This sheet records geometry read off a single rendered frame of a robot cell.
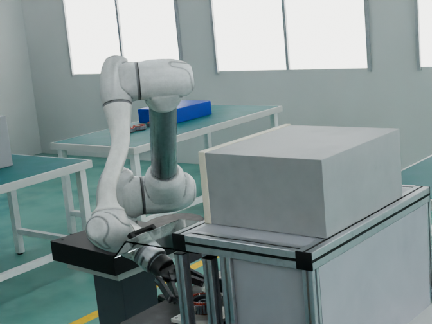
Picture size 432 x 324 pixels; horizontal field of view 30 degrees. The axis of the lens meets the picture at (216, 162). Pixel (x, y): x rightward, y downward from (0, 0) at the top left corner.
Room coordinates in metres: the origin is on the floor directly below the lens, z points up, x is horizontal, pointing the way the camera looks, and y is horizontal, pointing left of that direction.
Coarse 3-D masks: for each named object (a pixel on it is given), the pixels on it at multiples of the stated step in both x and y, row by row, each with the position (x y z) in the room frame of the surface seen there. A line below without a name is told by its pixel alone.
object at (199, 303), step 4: (200, 292) 2.38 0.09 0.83; (196, 296) 2.36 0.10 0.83; (200, 296) 2.37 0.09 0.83; (204, 296) 2.37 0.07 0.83; (196, 300) 2.36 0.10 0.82; (200, 300) 2.34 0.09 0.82; (204, 300) 2.35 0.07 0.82; (196, 304) 2.29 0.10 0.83; (200, 304) 2.29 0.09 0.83; (204, 304) 2.29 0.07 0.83; (200, 308) 2.28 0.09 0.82; (204, 308) 2.28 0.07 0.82; (196, 312) 2.29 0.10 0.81; (200, 312) 2.28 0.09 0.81; (204, 312) 2.28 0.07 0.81
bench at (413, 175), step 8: (424, 160) 4.34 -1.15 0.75; (408, 168) 4.18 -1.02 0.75; (416, 168) 4.16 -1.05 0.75; (424, 168) 4.14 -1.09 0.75; (408, 176) 4.00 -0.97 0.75; (416, 176) 3.99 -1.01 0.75; (424, 176) 3.97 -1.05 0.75; (408, 184) 3.83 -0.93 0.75; (416, 184) 3.82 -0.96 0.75; (424, 184) 3.80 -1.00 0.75
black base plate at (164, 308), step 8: (192, 288) 2.60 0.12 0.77; (200, 288) 2.60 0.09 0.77; (160, 304) 2.48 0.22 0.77; (168, 304) 2.47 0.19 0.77; (176, 304) 2.47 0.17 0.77; (144, 312) 2.42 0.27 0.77; (152, 312) 2.41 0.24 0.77; (160, 312) 2.41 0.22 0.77; (168, 312) 2.40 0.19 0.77; (176, 312) 2.40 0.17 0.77; (128, 320) 2.37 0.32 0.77; (136, 320) 2.36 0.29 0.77; (144, 320) 2.36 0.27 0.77; (152, 320) 2.35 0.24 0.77; (160, 320) 2.35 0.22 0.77; (168, 320) 2.34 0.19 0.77
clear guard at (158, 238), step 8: (168, 224) 2.37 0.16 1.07; (176, 224) 2.36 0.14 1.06; (184, 224) 2.35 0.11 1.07; (192, 224) 2.35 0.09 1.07; (152, 232) 2.30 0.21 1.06; (160, 232) 2.30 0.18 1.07; (168, 232) 2.29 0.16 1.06; (128, 240) 2.24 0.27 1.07; (136, 240) 2.23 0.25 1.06; (144, 240) 2.22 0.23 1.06; (152, 240) 2.22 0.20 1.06; (160, 240) 2.21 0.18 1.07; (168, 240) 2.20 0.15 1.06; (120, 248) 2.26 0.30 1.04; (128, 248) 2.29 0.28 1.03; (136, 248) 2.34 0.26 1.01; (168, 248) 2.14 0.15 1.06
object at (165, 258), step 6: (156, 258) 2.42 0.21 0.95; (162, 258) 2.42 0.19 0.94; (168, 258) 2.42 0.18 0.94; (156, 264) 2.41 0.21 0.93; (162, 264) 2.40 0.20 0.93; (168, 264) 2.42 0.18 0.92; (174, 264) 2.45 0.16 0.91; (150, 270) 2.42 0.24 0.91; (156, 270) 2.40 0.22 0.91; (162, 270) 2.40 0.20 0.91; (168, 270) 2.41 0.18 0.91; (162, 276) 2.38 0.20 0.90; (168, 276) 2.38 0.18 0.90; (174, 276) 2.39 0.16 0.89; (168, 282) 2.39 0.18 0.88
